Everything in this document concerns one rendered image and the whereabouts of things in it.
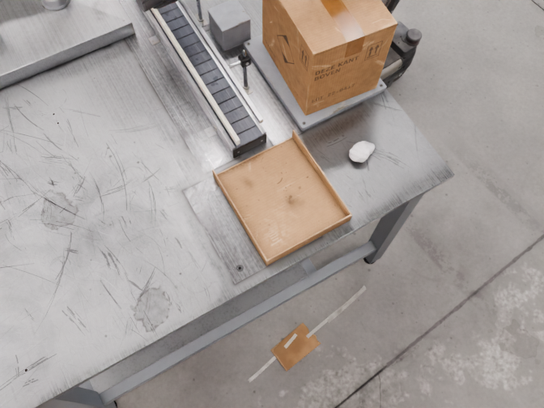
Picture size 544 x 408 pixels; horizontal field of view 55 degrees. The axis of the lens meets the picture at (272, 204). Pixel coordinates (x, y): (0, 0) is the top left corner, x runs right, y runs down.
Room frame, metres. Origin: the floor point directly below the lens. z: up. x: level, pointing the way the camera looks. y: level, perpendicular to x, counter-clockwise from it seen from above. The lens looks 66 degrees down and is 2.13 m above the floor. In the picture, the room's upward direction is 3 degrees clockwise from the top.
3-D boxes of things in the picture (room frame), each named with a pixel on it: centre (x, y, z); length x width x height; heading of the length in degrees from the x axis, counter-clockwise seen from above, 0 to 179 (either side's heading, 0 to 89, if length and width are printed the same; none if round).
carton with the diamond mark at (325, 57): (1.04, -0.12, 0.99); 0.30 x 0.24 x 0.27; 28
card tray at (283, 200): (0.59, -0.02, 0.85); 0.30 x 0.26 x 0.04; 32
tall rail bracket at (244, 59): (0.94, 0.11, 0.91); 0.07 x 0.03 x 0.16; 122
